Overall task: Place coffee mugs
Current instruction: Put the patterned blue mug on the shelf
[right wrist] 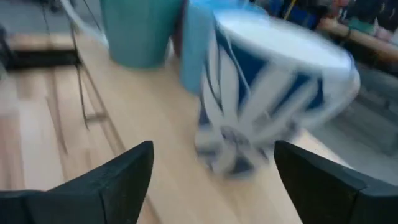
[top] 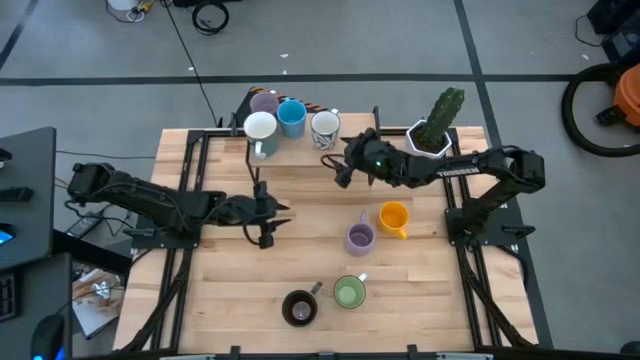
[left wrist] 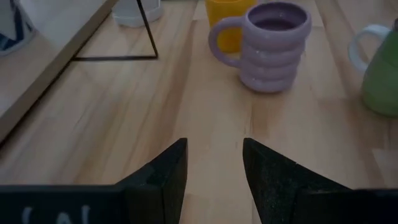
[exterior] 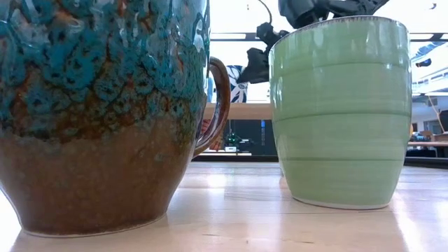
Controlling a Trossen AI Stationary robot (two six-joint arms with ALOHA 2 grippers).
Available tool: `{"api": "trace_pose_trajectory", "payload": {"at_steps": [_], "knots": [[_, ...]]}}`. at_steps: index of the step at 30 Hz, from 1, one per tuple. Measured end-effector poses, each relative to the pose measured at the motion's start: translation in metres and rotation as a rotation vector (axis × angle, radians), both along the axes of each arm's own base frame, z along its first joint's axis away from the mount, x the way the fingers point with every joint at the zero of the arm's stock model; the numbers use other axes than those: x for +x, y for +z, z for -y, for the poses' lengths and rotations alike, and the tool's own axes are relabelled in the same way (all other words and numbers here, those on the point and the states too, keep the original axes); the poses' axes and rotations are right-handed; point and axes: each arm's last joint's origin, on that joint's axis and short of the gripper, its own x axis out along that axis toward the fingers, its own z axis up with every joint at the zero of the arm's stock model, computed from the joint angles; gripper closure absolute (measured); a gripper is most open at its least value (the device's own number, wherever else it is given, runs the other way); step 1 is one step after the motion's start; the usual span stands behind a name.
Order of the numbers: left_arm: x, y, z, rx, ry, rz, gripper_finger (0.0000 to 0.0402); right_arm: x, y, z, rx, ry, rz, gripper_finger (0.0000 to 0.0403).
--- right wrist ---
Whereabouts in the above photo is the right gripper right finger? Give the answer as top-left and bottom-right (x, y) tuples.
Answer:
(273, 139), (398, 224)

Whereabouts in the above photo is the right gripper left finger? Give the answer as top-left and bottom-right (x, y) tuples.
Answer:
(0, 140), (155, 224)

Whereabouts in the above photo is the white blue patterned mug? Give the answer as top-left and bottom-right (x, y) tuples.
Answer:
(194, 7), (361, 180)

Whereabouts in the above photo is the teal mug white handle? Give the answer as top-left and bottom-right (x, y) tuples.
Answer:
(60, 0), (185, 70)

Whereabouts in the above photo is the light blue mug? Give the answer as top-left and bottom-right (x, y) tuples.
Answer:
(179, 0), (218, 96)

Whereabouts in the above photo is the person's forearm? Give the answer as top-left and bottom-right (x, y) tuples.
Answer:
(317, 17), (398, 63)

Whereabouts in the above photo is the black aluminium table frame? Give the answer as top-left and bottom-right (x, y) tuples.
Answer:
(0, 48), (82, 72)

